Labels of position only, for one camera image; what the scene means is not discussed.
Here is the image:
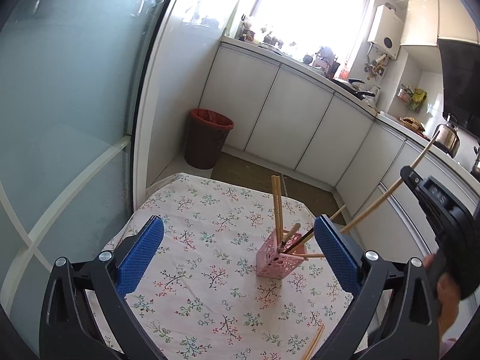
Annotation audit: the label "black frying pan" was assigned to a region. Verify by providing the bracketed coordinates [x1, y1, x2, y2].
[332, 78, 376, 100]

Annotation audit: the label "pink perforated utensil basket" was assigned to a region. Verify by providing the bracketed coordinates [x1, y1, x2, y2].
[256, 230, 305, 280]

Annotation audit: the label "pink sleeve forearm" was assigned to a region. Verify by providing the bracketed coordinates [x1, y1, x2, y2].
[439, 338, 457, 359]

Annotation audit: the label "white wall water heater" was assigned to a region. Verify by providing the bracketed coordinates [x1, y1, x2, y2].
[367, 5, 404, 59]

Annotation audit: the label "brown floor mat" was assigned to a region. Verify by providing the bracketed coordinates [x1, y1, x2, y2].
[284, 175, 340, 217]
[211, 153, 288, 197]

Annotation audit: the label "stainless steel kettle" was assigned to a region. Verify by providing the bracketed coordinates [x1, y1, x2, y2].
[433, 114, 461, 158]

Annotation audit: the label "stainless steel steamer pot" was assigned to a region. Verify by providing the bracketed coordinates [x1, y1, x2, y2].
[470, 146, 480, 182]

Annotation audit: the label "floral tablecloth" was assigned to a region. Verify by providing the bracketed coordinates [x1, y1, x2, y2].
[107, 173, 352, 359]

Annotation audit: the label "dark bin with red liner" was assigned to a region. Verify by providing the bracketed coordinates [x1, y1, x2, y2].
[185, 108, 234, 170]

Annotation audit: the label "black chopstick gold band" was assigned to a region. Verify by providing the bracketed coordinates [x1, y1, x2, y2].
[284, 228, 314, 254]

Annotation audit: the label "bamboo chopstick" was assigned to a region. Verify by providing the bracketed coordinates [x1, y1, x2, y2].
[340, 132, 439, 234]
[280, 223, 300, 250]
[271, 175, 283, 247]
[329, 204, 346, 221]
[274, 175, 284, 246]
[296, 253, 326, 260]
[305, 325, 326, 360]
[299, 323, 325, 360]

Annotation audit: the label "person's right hand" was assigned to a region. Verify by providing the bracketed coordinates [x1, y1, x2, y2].
[437, 272, 461, 338]

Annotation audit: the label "white kitchen base cabinets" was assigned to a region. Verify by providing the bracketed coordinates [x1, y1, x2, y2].
[198, 37, 480, 271]

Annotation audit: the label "black range hood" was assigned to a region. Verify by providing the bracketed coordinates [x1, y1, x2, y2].
[438, 38, 480, 138]

